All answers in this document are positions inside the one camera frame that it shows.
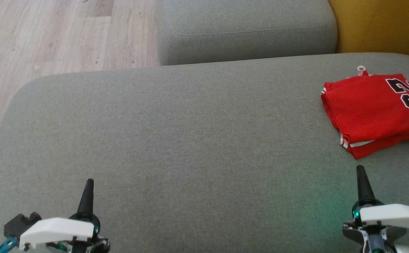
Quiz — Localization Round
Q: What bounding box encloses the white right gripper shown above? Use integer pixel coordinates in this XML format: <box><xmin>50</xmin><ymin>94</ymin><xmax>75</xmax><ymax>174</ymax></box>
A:
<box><xmin>342</xmin><ymin>165</ymin><xmax>409</xmax><ymax>253</ymax></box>

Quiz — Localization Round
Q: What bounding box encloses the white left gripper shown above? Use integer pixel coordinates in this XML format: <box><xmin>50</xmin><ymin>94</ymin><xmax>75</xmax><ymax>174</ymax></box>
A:
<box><xmin>19</xmin><ymin>179</ymin><xmax>111</xmax><ymax>253</ymax></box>

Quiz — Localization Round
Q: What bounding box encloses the red white basketball jersey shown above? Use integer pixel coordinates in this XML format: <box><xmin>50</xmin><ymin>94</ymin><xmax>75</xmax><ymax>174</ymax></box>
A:
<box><xmin>321</xmin><ymin>65</ymin><xmax>409</xmax><ymax>160</ymax></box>

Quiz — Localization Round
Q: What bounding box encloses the grey fabric sofa seat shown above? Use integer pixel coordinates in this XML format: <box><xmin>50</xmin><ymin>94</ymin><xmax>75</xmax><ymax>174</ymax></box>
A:
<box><xmin>0</xmin><ymin>53</ymin><xmax>409</xmax><ymax>253</ymax></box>

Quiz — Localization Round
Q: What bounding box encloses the yellow sofa cushion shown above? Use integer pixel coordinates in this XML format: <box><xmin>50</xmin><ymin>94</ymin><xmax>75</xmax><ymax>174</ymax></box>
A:
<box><xmin>328</xmin><ymin>0</ymin><xmax>409</xmax><ymax>66</ymax></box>

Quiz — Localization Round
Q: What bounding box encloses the grey fabric sofa block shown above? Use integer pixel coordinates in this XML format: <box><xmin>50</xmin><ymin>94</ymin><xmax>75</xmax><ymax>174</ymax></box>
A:
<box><xmin>157</xmin><ymin>0</ymin><xmax>338</xmax><ymax>66</ymax></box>

